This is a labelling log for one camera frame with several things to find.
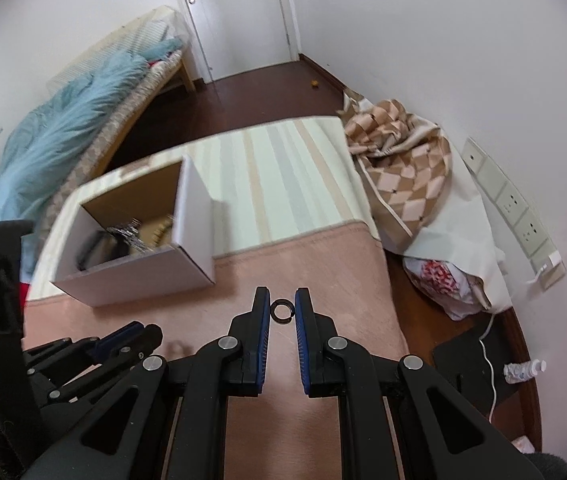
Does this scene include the white door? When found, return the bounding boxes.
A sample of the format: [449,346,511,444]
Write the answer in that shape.
[172,0,298,84]

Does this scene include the small plastic bottle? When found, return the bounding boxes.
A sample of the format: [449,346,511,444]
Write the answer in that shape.
[503,358,549,385]

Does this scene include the wall socket strip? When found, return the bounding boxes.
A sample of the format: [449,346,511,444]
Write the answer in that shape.
[460,137,567,291]

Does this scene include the white cable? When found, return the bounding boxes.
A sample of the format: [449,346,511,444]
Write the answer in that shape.
[478,310,500,419]

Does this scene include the white cardboard box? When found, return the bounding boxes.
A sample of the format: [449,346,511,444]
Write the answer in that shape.
[50,154,216,309]

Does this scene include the white bag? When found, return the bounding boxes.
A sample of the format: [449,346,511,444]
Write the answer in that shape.
[402,194,515,320]

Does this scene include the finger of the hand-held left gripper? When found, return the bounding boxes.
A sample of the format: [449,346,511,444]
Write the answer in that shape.
[22,322,146,377]
[30,325,164,409]

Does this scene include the teal cloth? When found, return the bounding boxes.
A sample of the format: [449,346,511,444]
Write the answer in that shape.
[140,37,185,65]

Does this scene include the dark grey fluffy cloth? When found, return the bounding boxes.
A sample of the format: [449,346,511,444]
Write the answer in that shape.
[525,452,567,480]

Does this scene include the red printed plastic bag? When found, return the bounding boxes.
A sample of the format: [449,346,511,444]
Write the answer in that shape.
[403,255,492,322]

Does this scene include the white charger plug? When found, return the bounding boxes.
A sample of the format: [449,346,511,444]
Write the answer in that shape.
[536,254,563,275]

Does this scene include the brown checkered blanket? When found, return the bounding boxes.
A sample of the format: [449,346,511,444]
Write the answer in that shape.
[341,89,453,252]

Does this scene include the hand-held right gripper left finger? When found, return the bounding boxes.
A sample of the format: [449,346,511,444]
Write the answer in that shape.
[24,286,272,480]

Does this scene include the wooden bead bracelet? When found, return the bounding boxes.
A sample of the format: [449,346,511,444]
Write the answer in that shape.
[150,214,175,242]

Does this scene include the wooden bed frame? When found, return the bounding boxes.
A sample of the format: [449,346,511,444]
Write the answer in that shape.
[98,49,197,171]

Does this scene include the light blue duvet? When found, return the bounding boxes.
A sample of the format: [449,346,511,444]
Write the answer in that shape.
[0,51,147,242]

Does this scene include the black wrist band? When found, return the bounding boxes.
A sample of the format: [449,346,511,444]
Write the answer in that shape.
[74,230,130,272]

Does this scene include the black flat floor pad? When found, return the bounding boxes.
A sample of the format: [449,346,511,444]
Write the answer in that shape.
[432,330,515,397]

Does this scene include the silver chain bracelet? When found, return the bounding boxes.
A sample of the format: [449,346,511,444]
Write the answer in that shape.
[108,218,147,252]

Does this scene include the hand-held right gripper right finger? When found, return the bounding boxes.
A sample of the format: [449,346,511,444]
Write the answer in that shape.
[294,287,540,480]

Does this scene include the striped mattress bed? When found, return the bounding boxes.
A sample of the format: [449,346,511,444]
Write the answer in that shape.
[22,116,411,480]

